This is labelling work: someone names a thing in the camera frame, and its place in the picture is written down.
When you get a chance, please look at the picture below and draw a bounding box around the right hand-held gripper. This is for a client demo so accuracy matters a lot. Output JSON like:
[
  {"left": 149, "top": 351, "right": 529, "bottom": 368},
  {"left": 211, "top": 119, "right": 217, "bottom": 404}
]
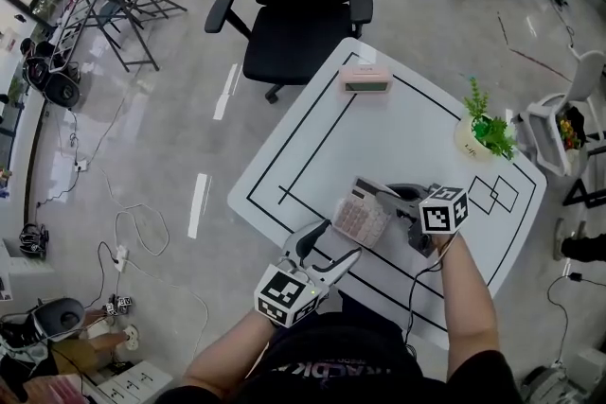
[{"left": 376, "top": 183, "right": 471, "bottom": 259}]

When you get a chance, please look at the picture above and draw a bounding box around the hand-held gripper on floor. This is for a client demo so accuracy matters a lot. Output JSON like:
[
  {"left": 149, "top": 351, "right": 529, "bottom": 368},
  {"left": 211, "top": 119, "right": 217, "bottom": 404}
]
[{"left": 104, "top": 293, "right": 134, "bottom": 316}]

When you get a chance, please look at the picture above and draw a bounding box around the grey headset device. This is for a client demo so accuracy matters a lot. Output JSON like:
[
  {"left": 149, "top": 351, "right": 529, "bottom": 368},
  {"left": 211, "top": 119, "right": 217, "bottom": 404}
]
[{"left": 0, "top": 296, "right": 87, "bottom": 349}]

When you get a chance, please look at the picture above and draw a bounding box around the white drawer cabinet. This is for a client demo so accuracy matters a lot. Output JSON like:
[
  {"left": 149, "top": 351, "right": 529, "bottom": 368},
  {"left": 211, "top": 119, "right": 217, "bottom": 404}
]
[{"left": 80, "top": 359, "right": 174, "bottom": 404}]

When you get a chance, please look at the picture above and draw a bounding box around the green plant in white pot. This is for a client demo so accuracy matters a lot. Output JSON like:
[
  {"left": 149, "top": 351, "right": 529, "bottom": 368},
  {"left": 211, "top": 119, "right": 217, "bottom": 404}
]
[{"left": 453, "top": 77, "right": 520, "bottom": 164}]

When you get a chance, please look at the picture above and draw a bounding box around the pink calculator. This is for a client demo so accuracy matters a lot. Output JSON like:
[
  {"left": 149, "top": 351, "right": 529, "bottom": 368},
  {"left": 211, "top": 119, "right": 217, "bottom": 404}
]
[{"left": 330, "top": 176, "right": 401, "bottom": 248}]

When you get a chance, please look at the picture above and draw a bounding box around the black office chair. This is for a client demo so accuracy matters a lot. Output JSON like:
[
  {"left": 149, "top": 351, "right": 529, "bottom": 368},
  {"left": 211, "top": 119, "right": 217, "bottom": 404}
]
[{"left": 204, "top": 0, "right": 375, "bottom": 105}]

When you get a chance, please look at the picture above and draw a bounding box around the white floor cable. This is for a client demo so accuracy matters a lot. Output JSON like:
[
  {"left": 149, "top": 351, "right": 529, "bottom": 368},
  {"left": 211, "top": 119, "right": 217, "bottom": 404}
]
[{"left": 97, "top": 165, "right": 210, "bottom": 346}]

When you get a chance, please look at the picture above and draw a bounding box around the pink digital clock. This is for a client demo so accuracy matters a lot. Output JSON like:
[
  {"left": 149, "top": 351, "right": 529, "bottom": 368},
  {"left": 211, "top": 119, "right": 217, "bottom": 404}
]
[{"left": 339, "top": 64, "right": 393, "bottom": 96}]

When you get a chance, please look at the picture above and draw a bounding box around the black folding table frame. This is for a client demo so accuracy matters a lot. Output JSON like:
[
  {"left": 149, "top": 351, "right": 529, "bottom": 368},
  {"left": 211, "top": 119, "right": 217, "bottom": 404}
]
[{"left": 50, "top": 0, "right": 189, "bottom": 73}]

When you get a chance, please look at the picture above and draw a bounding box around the person's black shirt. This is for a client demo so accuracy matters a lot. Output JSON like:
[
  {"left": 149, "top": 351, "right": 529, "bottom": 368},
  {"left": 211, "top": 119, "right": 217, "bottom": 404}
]
[{"left": 154, "top": 311, "right": 522, "bottom": 404}]

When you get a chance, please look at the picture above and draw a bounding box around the person's left forearm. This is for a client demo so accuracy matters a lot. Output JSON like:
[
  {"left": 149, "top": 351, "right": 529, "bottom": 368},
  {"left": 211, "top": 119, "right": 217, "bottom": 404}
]
[{"left": 181, "top": 308, "right": 281, "bottom": 394}]

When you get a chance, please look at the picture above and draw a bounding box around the white power strip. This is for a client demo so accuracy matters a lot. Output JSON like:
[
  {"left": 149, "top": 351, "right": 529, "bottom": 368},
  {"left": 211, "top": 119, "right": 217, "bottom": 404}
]
[{"left": 114, "top": 244, "right": 131, "bottom": 273}]

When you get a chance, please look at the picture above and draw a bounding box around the person's right forearm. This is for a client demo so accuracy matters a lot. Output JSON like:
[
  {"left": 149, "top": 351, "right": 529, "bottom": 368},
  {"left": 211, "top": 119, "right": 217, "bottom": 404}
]
[{"left": 431, "top": 232, "right": 502, "bottom": 371}]

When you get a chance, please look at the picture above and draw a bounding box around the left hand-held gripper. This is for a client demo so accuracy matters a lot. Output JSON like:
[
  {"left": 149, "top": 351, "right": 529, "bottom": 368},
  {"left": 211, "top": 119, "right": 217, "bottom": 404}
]
[{"left": 254, "top": 219, "right": 364, "bottom": 328}]

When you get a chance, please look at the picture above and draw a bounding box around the white plastic chair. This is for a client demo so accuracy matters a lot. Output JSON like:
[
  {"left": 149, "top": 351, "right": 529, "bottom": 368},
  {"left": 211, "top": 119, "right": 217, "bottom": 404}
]
[{"left": 518, "top": 50, "right": 606, "bottom": 179}]

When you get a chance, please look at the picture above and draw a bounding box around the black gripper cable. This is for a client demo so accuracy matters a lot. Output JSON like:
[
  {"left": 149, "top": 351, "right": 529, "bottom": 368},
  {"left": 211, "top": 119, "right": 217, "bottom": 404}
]
[{"left": 401, "top": 234, "right": 464, "bottom": 349}]

